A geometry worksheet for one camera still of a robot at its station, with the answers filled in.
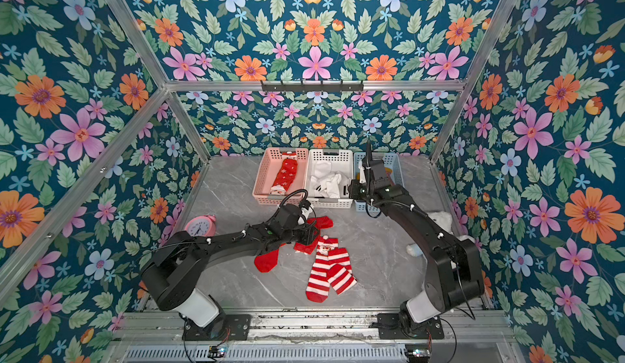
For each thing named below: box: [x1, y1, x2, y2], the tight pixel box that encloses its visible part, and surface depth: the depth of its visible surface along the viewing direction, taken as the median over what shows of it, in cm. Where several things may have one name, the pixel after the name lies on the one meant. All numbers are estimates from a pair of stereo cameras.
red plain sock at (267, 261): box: [253, 243, 287, 273], surface depth 88 cm
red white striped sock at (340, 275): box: [327, 247, 359, 296], surface depth 86 cm
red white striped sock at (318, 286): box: [305, 235, 339, 303], surface depth 86 cm
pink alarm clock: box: [184, 214, 217, 237], surface depth 95 cm
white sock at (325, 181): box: [310, 161, 341, 199], surface depth 104 cm
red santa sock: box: [270, 151, 298, 197], surface depth 114 cm
